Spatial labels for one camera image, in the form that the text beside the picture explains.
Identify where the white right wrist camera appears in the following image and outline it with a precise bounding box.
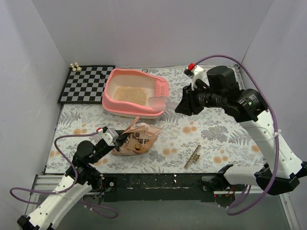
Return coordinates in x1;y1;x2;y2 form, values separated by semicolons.
184;63;205;85

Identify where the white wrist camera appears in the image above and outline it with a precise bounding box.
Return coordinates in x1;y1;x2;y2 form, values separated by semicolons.
97;126;119;146
184;63;205;85

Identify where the black white chessboard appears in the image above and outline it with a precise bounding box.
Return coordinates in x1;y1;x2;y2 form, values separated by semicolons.
58;65;115;104

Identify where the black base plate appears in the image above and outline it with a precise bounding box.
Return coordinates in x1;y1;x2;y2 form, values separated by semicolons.
81;172;250;203

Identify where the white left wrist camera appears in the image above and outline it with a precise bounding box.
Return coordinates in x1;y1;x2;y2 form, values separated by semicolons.
97;126;119;146

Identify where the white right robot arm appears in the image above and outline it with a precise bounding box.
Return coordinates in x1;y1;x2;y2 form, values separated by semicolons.
175;63;307;196

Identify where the orange cat litter bag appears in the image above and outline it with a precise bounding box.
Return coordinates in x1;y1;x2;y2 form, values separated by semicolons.
111;116;162;156

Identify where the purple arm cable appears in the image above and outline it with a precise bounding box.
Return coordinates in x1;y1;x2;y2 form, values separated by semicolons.
188;55;280;216
9;128;118;219

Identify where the beige litter in box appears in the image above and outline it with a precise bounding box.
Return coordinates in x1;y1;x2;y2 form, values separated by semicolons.
113;86;148;106

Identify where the clear plastic litter scoop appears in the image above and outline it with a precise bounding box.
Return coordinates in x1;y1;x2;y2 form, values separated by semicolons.
148;96;179;112

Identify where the brown bag sealing clip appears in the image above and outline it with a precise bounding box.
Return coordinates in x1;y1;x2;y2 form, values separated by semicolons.
184;145;201;169

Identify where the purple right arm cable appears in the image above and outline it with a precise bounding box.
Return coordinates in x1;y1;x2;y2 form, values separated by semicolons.
188;55;280;216

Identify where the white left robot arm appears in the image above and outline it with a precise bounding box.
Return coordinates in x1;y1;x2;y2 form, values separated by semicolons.
17;140;117;230

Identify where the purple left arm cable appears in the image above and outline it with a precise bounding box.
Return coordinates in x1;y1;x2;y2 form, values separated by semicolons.
9;128;118;219

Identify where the pink cat litter box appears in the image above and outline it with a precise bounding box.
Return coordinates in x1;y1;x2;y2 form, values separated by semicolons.
102;69;169;119

